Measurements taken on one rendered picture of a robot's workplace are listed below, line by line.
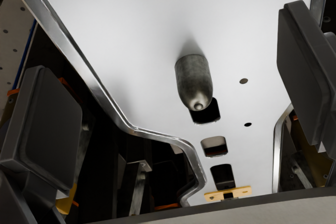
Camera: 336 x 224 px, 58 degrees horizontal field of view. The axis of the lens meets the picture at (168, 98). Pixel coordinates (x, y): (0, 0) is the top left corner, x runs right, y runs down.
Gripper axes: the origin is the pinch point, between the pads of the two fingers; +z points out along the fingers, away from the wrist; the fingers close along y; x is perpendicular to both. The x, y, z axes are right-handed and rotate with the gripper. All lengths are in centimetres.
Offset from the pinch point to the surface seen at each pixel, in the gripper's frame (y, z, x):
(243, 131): 4.1, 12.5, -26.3
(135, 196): -12.2, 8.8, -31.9
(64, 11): -8.0, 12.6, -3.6
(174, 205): -12, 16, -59
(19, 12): -30, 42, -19
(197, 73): 0.5, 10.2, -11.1
